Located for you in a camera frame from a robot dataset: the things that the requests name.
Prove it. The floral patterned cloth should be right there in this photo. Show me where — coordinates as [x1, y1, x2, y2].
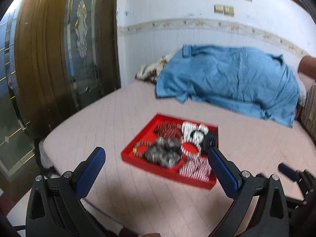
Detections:
[134, 53, 176, 84]

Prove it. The blue shirt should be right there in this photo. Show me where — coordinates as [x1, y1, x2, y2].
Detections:
[156, 45, 300, 127]

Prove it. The pink striped scrunchie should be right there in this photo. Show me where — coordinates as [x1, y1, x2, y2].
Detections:
[179, 157, 212, 182]

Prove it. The grey sheer scrunchie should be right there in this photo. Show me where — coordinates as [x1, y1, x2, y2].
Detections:
[144, 136, 182, 168]

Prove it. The wooden glass door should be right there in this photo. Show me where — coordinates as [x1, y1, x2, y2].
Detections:
[1, 0, 121, 201]

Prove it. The dark red polka-dot scrunchie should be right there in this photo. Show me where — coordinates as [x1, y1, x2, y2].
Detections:
[154, 121, 183, 139]

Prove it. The white cherry print scrunchie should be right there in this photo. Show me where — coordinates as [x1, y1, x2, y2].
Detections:
[181, 121, 209, 144]

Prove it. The red tray box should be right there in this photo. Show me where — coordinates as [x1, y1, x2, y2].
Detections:
[121, 113, 218, 189]

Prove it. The beige wall switch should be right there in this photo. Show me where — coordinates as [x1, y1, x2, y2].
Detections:
[224, 5, 235, 17]
[214, 4, 224, 13]

